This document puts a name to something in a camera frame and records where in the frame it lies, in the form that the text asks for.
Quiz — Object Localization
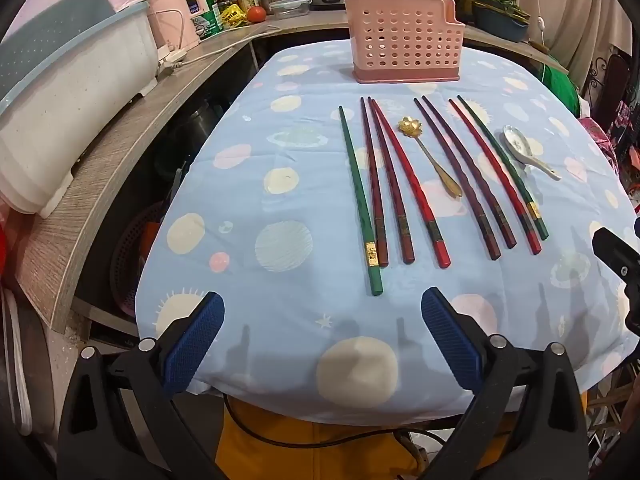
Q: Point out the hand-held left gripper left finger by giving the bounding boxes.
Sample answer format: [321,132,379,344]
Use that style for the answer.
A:
[57,291,226,480]

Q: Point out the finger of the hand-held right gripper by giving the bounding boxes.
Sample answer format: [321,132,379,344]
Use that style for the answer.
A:
[592,227,640,336]

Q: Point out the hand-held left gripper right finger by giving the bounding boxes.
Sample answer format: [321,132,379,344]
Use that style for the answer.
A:
[421,287,588,480]

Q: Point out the dark purple chopstick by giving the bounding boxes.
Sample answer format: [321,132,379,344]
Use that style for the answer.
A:
[421,95,518,250]
[413,97,502,261]

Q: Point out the red chopstick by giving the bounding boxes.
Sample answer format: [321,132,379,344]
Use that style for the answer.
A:
[371,100,452,269]
[448,98,543,255]

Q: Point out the green chopstick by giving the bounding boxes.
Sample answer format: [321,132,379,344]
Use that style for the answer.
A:
[456,95,550,241]
[338,105,385,297]

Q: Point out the white ceramic spoon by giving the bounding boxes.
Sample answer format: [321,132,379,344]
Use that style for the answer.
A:
[501,125,562,181]

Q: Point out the gold flower spoon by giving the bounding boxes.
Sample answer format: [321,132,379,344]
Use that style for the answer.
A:
[398,116,463,198]

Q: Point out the pink perforated utensil basket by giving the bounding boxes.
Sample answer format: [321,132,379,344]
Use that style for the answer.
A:
[345,0,466,85]

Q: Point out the red plastic colander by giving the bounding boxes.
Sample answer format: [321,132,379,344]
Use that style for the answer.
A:
[110,200,166,318]

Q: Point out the pink floral cloth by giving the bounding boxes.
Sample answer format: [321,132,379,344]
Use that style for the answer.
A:
[580,102,640,201]

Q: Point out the yellow trousers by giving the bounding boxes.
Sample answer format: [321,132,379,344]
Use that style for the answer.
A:
[215,395,518,480]

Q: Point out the black iron chair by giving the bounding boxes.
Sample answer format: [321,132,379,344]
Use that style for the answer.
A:
[590,52,632,131]

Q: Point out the green plastic bag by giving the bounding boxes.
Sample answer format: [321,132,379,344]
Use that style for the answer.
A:
[542,55,582,116]

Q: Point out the grey wooden counter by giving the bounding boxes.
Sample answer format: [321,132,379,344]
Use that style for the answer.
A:
[15,7,571,333]

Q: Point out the dark metal pot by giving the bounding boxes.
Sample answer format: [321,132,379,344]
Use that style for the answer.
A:
[170,100,223,161]

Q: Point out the white plastic storage bin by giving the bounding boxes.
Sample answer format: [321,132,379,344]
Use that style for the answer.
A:
[0,1,162,218]

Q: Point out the blue planter with greens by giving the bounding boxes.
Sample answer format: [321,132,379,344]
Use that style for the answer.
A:
[467,0,531,43]

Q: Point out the beige curtain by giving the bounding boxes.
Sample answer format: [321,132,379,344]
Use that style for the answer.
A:
[530,0,633,61]

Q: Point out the green tin can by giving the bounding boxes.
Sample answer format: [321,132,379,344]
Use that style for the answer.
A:
[192,0,223,41]

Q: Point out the yellow snack packet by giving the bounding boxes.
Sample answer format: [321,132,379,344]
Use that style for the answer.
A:
[220,4,249,29]

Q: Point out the pink electric kettle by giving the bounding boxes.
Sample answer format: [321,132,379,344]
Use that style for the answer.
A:
[147,0,203,56]

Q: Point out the grey-blue perforated lid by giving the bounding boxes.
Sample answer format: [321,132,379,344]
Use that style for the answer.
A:
[0,0,116,106]

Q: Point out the glass container blue lid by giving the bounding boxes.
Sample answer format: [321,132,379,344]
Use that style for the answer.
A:
[269,0,312,21]

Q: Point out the white cord with switch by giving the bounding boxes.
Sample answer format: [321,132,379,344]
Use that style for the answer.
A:
[534,0,548,81]

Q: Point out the white power cable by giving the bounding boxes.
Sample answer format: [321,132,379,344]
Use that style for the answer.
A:
[175,24,282,68]

